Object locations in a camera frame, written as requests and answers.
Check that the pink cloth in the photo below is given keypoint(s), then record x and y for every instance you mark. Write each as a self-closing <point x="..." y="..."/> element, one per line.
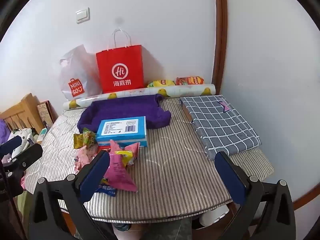
<point x="23" y="182"/>

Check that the blue snack packet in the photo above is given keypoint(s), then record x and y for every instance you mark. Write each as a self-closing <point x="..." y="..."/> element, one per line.
<point x="107" y="190"/>

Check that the red snack packet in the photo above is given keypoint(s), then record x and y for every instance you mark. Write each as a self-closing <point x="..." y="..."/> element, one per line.
<point x="106" y="145"/>

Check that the blue tissue box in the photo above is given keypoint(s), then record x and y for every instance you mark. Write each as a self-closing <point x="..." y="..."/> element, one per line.
<point x="120" y="127"/>

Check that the red paper bag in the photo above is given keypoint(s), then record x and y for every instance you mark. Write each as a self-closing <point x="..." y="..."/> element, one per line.
<point x="120" y="62"/>

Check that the white round container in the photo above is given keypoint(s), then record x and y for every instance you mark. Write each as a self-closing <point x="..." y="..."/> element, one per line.
<point x="215" y="215"/>

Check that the white black spotted object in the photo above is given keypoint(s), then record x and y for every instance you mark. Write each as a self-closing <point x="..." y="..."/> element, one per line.
<point x="21" y="135"/>

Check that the green blanket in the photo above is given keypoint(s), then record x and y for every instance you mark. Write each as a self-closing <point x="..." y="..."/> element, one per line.
<point x="22" y="207"/>

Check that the fruit print paper roll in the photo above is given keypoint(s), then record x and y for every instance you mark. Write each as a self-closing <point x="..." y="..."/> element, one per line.
<point x="185" y="90"/>

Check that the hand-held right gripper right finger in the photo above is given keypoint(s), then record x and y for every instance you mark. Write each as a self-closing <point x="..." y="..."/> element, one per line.
<point x="230" y="177"/>

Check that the wooden door frame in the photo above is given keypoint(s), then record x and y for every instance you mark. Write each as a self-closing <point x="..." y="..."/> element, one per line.
<point x="221" y="30"/>

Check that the wooden baseboard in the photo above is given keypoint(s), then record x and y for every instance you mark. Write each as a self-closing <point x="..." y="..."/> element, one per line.
<point x="302" y="201"/>

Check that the yellow chips packet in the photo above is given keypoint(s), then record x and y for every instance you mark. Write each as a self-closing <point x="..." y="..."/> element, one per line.
<point x="160" y="83"/>

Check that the teal white tube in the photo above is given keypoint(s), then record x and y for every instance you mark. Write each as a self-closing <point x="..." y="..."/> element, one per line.
<point x="43" y="133"/>

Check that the green snack packet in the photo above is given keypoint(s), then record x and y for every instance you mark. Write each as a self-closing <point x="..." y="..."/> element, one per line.
<point x="88" y="136"/>

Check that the grey checked folded cloth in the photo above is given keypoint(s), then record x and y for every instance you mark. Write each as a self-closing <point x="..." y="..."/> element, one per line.
<point x="217" y="125"/>

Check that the small pink snack packet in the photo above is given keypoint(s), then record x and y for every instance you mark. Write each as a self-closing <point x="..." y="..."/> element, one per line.
<point x="80" y="165"/>

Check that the white light switch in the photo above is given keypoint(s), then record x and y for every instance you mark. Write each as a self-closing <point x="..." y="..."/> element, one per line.
<point x="83" y="15"/>

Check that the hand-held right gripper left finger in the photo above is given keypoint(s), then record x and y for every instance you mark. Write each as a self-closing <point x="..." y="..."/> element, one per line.
<point x="93" y="175"/>

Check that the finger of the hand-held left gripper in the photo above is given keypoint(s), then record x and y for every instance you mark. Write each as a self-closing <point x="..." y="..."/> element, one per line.
<point x="11" y="143"/>
<point x="27" y="156"/>

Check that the yellow snack packet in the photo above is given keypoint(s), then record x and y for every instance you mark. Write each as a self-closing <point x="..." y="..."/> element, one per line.
<point x="78" y="141"/>

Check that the light pink snack packet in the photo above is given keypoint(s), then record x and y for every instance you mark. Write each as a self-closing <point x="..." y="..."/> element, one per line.
<point x="86" y="152"/>

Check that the purple towel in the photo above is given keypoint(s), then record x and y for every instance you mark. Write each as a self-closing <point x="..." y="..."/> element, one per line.
<point x="120" y="108"/>

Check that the white plastic shopping bag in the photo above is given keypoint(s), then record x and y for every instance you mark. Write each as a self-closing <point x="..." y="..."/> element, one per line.
<point x="75" y="70"/>

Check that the orange chips packet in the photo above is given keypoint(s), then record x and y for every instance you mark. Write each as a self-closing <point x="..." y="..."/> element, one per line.
<point x="192" y="80"/>

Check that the purple cloth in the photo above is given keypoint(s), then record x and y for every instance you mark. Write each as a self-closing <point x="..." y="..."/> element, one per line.
<point x="3" y="127"/>

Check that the striped mattress pad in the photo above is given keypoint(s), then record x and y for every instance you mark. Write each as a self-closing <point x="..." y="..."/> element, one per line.
<point x="175" y="167"/>

